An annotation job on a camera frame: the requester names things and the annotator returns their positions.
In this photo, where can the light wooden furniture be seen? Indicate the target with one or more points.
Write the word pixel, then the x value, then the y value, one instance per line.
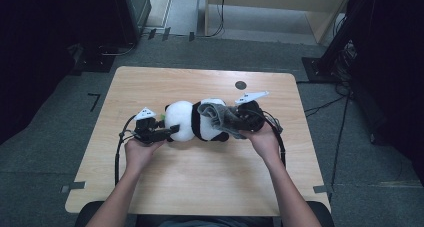
pixel 276 0

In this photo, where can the black metal stand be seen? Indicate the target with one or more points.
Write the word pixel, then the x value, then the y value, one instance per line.
pixel 336 43

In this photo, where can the dark floor tape strip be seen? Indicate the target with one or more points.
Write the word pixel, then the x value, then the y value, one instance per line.
pixel 166 33
pixel 151 33
pixel 191 36

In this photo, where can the panda plush toy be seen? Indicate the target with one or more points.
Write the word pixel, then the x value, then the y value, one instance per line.
pixel 181 120

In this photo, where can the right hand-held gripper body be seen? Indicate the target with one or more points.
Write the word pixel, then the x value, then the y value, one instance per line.
pixel 251 117

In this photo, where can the person's right hand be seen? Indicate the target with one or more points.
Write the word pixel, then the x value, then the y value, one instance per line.
pixel 265 143

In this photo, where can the person's left hand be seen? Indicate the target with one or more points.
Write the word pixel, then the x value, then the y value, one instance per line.
pixel 140 155

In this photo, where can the grey tape piece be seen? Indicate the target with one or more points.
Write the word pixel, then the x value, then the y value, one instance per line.
pixel 73 186
pixel 321 188

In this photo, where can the black cabinet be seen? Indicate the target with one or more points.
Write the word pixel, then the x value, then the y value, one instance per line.
pixel 133 13

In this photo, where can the person's dark clothing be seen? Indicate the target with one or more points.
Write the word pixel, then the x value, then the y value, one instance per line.
pixel 206 223

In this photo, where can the grey cloth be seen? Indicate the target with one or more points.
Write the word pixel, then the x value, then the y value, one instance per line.
pixel 220 118

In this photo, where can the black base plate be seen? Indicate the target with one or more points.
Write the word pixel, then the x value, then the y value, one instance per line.
pixel 93 62

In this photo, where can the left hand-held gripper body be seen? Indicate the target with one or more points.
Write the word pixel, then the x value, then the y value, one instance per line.
pixel 146 130

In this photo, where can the round dark table grommet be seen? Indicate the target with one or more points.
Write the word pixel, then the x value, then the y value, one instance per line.
pixel 240 85

